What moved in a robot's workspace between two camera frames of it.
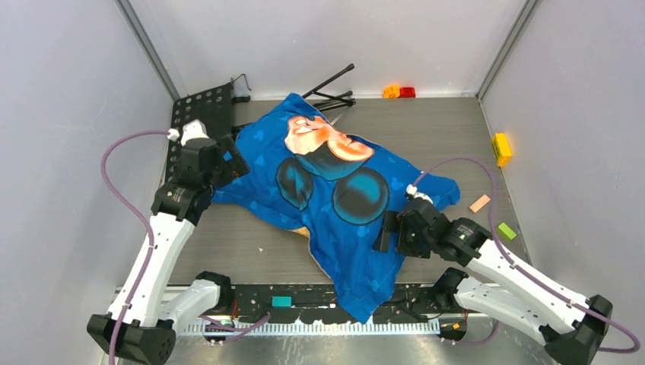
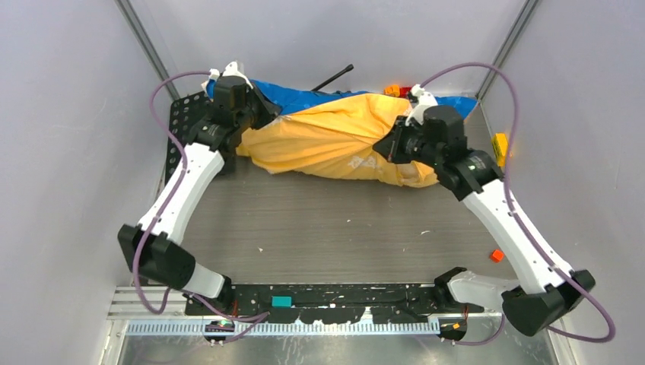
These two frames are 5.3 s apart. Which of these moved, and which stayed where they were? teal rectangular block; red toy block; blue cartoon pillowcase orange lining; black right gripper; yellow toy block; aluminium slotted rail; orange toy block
Moved: blue cartoon pillowcase orange lining; black right gripper
Stayed: red toy block; orange toy block; aluminium slotted rail; teal rectangular block; yellow toy block
